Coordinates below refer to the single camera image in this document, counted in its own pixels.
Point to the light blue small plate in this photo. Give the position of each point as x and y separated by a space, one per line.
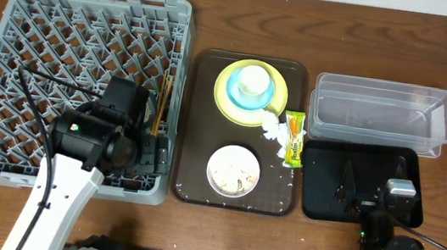
244 101

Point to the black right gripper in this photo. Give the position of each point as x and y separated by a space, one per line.
368 203

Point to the white napkin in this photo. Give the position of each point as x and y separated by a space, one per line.
274 130

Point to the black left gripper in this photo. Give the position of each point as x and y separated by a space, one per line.
161 154

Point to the dark brown serving tray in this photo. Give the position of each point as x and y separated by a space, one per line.
204 129

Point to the wooden chopstick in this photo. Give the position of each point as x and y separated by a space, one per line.
160 98
162 108

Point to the black waste tray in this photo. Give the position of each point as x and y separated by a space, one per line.
323 168

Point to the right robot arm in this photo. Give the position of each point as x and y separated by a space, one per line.
379 215

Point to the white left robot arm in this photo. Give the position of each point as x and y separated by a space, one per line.
84 145

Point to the green orange snack wrapper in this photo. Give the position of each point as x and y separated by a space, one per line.
295 138

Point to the clear plastic container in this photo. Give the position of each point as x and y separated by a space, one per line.
370 111

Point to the white cup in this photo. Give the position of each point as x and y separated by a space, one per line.
253 80

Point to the white bowl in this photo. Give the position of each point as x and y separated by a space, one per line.
233 171

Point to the grey plastic dish rack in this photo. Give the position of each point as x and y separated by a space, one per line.
66 52

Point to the yellow-green plate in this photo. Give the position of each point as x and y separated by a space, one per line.
248 117

